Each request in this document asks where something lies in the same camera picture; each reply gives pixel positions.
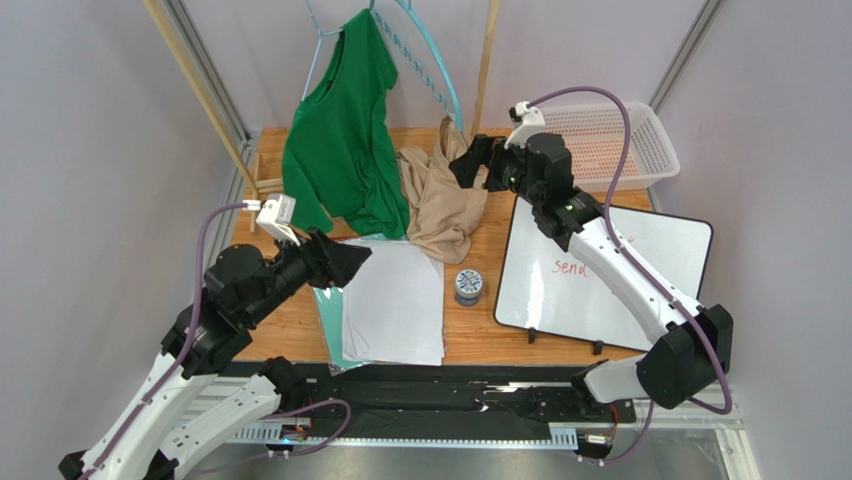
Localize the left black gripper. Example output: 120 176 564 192
245 223 374 325

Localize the light blue hanger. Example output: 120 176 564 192
368 1 466 131

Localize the beige t shirt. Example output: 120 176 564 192
396 117 487 265

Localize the green t shirt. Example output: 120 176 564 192
281 9 410 239

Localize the blue wire hanger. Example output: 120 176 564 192
301 0 343 100

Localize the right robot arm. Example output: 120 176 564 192
449 133 734 414

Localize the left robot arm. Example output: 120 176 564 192
58 228 372 479

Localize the teal plastic folder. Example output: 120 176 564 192
312 232 401 371

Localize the white paper stack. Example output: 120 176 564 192
342 239 445 366

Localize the white plastic basket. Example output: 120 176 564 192
541 102 681 193

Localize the small round tin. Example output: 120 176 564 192
454 269 484 307

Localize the white whiteboard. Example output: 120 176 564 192
494 199 714 351

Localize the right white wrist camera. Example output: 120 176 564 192
504 101 545 150

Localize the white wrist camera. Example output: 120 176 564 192
243 193 301 245
504 101 545 150

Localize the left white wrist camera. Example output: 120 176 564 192
243 193 301 245

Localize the wooden clothes rack frame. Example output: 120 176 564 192
144 1 501 204

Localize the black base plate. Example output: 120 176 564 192
281 363 637 441

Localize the aluminium frame rail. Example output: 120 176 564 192
159 0 760 480

